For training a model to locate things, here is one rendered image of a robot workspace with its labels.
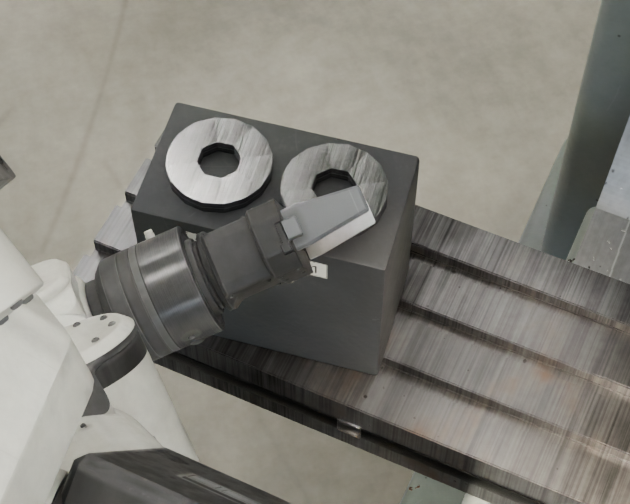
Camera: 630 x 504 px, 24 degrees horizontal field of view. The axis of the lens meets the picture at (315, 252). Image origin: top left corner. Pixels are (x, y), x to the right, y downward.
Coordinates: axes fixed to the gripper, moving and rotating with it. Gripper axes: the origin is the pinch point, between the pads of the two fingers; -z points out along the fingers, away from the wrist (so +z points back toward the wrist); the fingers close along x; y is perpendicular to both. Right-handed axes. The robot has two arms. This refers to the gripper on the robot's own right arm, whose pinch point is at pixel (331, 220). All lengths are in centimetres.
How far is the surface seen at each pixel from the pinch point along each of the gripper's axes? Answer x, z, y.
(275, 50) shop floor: -160, 2, 52
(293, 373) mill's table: -22.4, 9.6, -9.0
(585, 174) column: -61, -27, 0
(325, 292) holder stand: -11.7, 3.3, -4.1
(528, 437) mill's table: -21.1, -7.7, -22.6
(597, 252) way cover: -38.5, -22.1, -9.6
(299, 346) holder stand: -21.2, 8.0, -7.0
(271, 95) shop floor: -155, 6, 43
